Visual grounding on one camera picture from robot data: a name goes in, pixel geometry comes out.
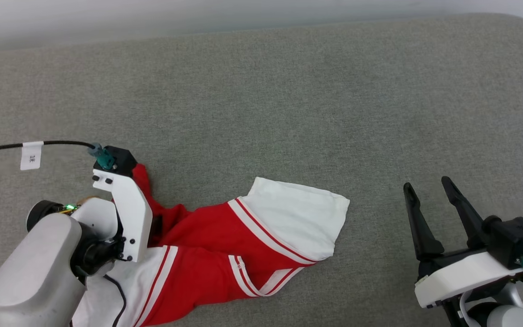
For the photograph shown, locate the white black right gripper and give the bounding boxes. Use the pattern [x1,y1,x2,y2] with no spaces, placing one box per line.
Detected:
[403,176,523,309]

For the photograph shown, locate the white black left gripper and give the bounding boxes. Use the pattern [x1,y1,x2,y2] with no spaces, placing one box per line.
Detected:
[72,168,163,277]

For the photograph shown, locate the red and white shirt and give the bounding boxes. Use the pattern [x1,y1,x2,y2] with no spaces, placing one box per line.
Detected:
[72,163,350,327]

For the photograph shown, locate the grey fabric sofa seat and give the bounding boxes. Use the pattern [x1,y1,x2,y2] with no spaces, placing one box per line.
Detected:
[0,13,523,327]

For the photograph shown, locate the thin black left gripper cable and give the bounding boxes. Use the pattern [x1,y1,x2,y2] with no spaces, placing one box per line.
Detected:
[103,274,127,327]

